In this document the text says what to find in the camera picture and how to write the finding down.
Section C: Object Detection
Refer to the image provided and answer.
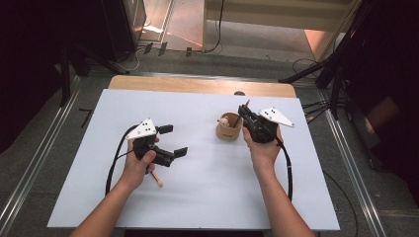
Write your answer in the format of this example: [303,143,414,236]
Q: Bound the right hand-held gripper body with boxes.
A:
[241,107,295,145]

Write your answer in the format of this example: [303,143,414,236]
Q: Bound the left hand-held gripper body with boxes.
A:
[126,118,176,168]

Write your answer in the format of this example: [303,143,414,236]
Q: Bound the wooden brush holder with figurine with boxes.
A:
[215,112,244,141]

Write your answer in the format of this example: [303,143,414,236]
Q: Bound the person's right hand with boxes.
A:
[242,126,285,173]

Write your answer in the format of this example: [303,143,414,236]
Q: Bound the person's left hand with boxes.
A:
[122,137,160,193]

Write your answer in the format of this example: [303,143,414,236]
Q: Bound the white board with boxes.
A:
[46,88,341,231]

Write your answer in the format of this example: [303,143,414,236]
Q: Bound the wooden table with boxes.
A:
[108,74,297,99]

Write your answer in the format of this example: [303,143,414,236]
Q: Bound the black metal stand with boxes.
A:
[58,40,130,107]

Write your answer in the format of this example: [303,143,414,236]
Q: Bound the black tripod stand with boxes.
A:
[278,0,375,120]

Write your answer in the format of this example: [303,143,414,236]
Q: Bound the beige shelf unit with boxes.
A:
[202,0,361,61]

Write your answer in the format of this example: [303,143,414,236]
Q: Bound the dark cabinet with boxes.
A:
[98,0,147,63]

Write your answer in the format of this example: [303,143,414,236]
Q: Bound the dim brown object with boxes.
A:
[365,96,400,134]

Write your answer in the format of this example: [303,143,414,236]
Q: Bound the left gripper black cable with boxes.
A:
[104,123,139,198]

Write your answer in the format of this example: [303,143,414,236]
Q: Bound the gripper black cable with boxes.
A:
[275,136,294,201]
[104,123,139,198]

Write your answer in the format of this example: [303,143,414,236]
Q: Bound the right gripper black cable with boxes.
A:
[275,136,294,201]

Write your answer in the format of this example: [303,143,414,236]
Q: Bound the bundle of black cables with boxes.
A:
[300,99,332,124]

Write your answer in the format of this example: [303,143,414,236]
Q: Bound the white floor cable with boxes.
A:
[115,45,146,73]

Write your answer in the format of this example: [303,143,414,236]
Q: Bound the looped black floor cable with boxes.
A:
[292,57,320,76]

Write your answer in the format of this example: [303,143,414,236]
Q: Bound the hanging black cable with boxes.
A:
[203,0,225,54]

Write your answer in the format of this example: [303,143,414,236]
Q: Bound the metal floor rail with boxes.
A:
[315,88,387,237]
[0,75,83,233]

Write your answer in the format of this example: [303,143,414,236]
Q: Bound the thin black floor cable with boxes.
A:
[322,170,360,237]

